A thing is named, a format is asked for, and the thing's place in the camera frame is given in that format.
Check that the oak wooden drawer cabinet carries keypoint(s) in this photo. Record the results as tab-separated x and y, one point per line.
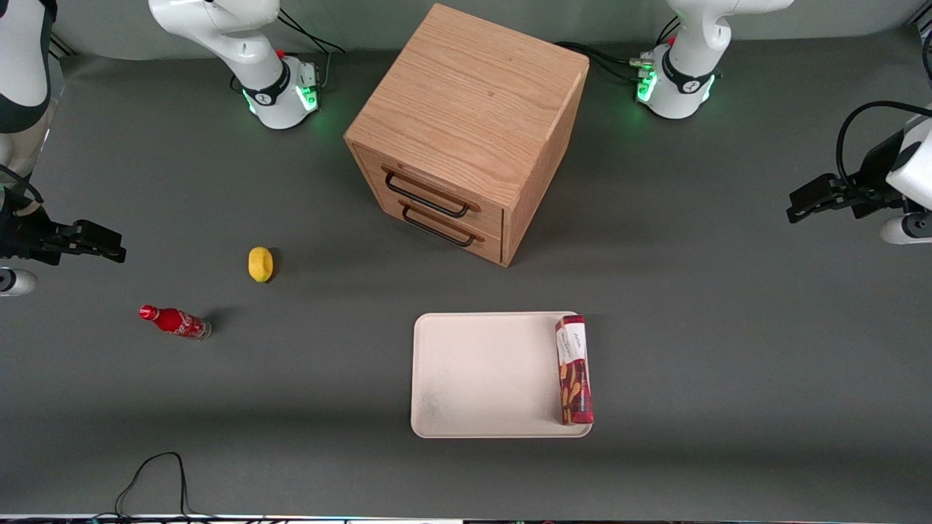
473	87

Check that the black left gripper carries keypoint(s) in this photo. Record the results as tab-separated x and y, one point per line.
876	177

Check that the cream plastic tray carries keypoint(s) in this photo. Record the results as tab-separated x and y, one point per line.
488	375

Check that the yellow lemon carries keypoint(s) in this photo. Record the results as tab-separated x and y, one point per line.
260	264

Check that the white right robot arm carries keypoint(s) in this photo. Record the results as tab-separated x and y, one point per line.
218	29

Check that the red cookie box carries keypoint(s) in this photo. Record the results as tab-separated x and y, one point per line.
575	378

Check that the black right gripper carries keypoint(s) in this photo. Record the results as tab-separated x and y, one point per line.
20	234

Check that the deep wooden drawer front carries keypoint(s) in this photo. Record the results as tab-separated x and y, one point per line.
491	251

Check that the black frame rail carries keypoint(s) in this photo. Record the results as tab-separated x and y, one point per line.
925	28
62	47

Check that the shallow wooden drawer front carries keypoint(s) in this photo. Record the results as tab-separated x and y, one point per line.
491	220

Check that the red cola bottle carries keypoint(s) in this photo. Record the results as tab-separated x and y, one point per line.
175	321

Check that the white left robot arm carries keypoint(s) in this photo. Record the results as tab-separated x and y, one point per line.
684	87

